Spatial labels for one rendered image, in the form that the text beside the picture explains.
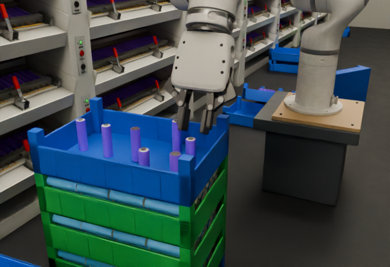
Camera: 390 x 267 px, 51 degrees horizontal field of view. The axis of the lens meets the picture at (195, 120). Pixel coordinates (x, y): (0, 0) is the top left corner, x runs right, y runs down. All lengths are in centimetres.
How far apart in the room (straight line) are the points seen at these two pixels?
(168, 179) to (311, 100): 81
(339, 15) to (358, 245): 66
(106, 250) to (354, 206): 91
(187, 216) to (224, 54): 27
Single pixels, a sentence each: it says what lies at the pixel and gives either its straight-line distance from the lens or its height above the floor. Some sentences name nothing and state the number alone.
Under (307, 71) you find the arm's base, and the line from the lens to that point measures 133.
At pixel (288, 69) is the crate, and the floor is 2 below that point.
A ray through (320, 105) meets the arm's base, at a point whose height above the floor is 31.
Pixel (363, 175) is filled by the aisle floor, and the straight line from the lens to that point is 165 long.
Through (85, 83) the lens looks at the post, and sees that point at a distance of 136.
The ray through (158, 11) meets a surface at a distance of 169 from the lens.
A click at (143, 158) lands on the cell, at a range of 66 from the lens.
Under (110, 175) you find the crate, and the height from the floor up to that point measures 43.
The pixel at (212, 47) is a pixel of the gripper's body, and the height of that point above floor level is 61.
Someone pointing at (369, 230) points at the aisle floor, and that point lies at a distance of 136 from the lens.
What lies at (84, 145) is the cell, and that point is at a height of 42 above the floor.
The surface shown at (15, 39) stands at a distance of 118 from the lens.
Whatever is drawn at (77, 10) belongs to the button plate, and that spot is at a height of 61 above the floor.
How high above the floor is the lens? 75
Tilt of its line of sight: 22 degrees down
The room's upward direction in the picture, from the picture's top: straight up
